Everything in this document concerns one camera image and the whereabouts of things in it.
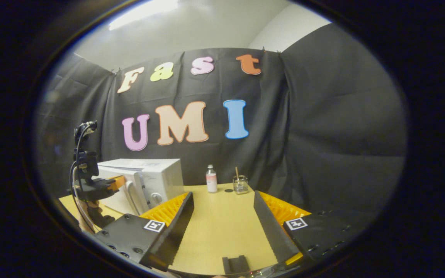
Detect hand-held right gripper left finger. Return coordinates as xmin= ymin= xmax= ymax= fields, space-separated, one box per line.
xmin=93 ymin=192 xmax=195 ymax=272

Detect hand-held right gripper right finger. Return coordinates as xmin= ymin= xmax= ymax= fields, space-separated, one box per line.
xmin=253 ymin=190 xmax=362 ymax=266

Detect white microwave oven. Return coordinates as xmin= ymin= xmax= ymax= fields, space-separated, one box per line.
xmin=97 ymin=158 xmax=185 ymax=215

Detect small glass jar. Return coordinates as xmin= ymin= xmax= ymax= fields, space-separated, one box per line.
xmin=233 ymin=175 xmax=249 ymax=195

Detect small clear bottle pink label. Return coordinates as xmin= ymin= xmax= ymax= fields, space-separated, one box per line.
xmin=206 ymin=164 xmax=218 ymax=193

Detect black backdrop cloth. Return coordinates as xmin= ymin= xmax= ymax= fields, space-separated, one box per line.
xmin=33 ymin=23 xmax=408 ymax=232

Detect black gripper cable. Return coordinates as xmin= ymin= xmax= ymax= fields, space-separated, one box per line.
xmin=70 ymin=124 xmax=96 ymax=233

